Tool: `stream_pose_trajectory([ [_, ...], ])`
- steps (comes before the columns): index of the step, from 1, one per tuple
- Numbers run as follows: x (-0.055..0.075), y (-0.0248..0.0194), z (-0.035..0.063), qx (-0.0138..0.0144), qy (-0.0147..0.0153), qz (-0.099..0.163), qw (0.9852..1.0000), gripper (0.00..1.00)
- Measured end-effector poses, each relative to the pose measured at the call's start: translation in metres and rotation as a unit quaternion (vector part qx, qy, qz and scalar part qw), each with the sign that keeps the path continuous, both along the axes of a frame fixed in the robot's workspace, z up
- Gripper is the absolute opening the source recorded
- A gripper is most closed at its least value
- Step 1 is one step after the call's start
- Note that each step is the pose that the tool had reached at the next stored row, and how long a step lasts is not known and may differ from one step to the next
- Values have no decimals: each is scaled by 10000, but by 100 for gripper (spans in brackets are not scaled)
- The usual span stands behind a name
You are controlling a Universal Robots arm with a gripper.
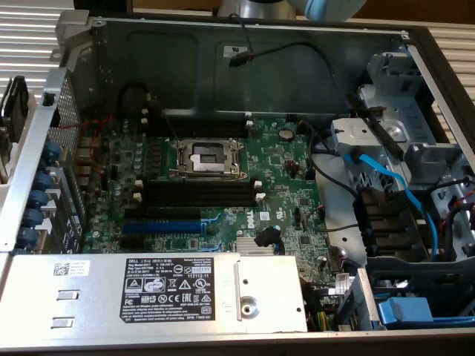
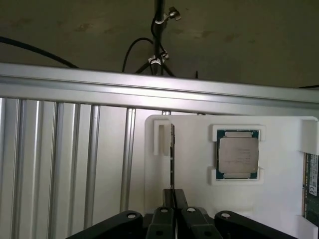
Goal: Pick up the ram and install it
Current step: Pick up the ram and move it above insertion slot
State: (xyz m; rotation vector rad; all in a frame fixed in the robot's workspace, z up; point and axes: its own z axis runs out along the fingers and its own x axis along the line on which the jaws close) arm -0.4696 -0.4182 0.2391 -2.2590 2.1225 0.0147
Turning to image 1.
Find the blue card retention clip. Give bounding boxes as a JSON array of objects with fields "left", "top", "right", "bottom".
[
  {"left": 33, "top": 172, "right": 55, "bottom": 192},
  {"left": 16, "top": 226, "right": 38, "bottom": 245},
  {"left": 22, "top": 207, "right": 44, "bottom": 227},
  {"left": 41, "top": 142, "right": 62, "bottom": 164},
  {"left": 28, "top": 191, "right": 50, "bottom": 208}
]

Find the white QR code sticker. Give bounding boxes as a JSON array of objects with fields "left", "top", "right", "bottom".
[{"left": 51, "top": 260, "right": 91, "bottom": 277}]

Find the long black expansion slot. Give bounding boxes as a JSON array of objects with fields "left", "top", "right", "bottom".
[{"left": 124, "top": 206, "right": 201, "bottom": 220}]

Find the thin red wire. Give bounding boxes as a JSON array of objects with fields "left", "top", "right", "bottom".
[{"left": 59, "top": 114, "right": 114, "bottom": 175}]

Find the black motherboard power connector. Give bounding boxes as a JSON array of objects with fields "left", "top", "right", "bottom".
[{"left": 255, "top": 226, "right": 281, "bottom": 248}]

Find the silver power supply unit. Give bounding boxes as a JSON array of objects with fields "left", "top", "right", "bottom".
[{"left": 0, "top": 254, "right": 309, "bottom": 334}]

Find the blue plastic latch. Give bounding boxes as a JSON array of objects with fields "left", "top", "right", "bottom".
[{"left": 376, "top": 296, "right": 475, "bottom": 331}]

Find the grey metal disk bay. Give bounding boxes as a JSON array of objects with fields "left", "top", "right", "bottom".
[{"left": 330, "top": 51, "right": 475, "bottom": 260}]

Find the blue SATA wire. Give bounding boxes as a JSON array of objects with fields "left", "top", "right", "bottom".
[{"left": 343, "top": 151, "right": 441, "bottom": 255}]

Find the blue expansion slot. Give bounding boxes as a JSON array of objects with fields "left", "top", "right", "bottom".
[{"left": 122, "top": 220, "right": 207, "bottom": 234}]

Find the open grey PC case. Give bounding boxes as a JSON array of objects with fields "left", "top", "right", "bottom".
[{"left": 0, "top": 9, "right": 475, "bottom": 356}]

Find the black part on rack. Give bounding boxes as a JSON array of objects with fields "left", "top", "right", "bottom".
[{"left": 0, "top": 76, "right": 30, "bottom": 144}]

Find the black flat disk wire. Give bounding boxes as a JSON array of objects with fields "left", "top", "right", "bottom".
[{"left": 347, "top": 94, "right": 405, "bottom": 159}]

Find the short black expansion slot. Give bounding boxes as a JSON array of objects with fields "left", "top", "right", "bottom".
[{"left": 120, "top": 235, "right": 145, "bottom": 249}]

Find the metal CPU socket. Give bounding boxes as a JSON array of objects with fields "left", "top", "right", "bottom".
[{"left": 168, "top": 137, "right": 249, "bottom": 182}]

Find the black power supply label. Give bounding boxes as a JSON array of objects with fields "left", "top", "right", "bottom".
[{"left": 119, "top": 257, "right": 216, "bottom": 323}]

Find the black RAM slot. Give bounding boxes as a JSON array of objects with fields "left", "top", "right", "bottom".
[
  {"left": 142, "top": 117, "right": 255, "bottom": 139},
  {"left": 140, "top": 108, "right": 253, "bottom": 129},
  {"left": 134, "top": 179, "right": 263, "bottom": 196},
  {"left": 132, "top": 191, "right": 265, "bottom": 208}
]

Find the white case wall sticker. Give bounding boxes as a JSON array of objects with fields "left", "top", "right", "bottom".
[{"left": 222, "top": 43, "right": 248, "bottom": 59}]

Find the thick black looped wire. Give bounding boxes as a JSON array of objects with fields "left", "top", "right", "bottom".
[{"left": 117, "top": 83, "right": 149, "bottom": 116}]

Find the silver chipset heatsink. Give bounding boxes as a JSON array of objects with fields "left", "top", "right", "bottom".
[{"left": 236, "top": 237, "right": 286, "bottom": 257}]

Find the black wire with plug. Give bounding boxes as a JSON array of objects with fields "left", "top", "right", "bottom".
[{"left": 228, "top": 13, "right": 357, "bottom": 108}]

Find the green Dell motherboard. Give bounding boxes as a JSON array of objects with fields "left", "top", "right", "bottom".
[{"left": 76, "top": 116, "right": 357, "bottom": 331}]

